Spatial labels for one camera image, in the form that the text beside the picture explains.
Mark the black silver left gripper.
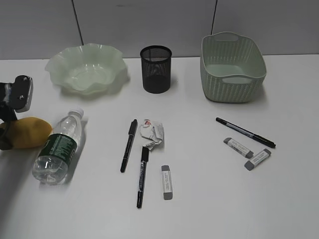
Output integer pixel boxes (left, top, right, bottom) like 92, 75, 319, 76
0, 75, 33, 150

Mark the yellow mango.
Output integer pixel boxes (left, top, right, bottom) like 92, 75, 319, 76
8, 117, 52, 149

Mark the clear water bottle green label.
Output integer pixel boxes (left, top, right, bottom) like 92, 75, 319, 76
32, 108, 84, 185

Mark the white waste paper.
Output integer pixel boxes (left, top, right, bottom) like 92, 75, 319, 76
140, 119, 164, 151

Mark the thin black pen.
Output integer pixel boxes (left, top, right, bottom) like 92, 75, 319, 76
215, 118, 276, 148

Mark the pale green wavy glass plate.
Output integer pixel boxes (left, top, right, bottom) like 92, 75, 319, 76
45, 43, 129, 96

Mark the black marker pen left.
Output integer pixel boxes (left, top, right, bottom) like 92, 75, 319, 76
120, 119, 138, 173

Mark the black marker pen blue label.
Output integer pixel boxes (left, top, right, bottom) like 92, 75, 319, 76
137, 146, 149, 209

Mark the grey white eraser centre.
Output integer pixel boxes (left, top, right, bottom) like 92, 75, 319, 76
161, 165, 173, 200

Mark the grey white eraser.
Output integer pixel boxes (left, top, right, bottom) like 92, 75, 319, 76
244, 149, 271, 171
223, 137, 254, 159
161, 165, 173, 200

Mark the black mesh pen holder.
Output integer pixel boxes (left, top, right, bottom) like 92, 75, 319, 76
140, 45, 172, 94

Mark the grey white eraser upper right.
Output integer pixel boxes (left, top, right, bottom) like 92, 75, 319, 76
223, 137, 254, 159

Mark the pale green plastic basket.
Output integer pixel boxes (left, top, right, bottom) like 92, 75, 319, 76
200, 32, 267, 104

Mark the grey white eraser lower right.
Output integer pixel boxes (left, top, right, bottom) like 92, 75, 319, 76
244, 149, 271, 171

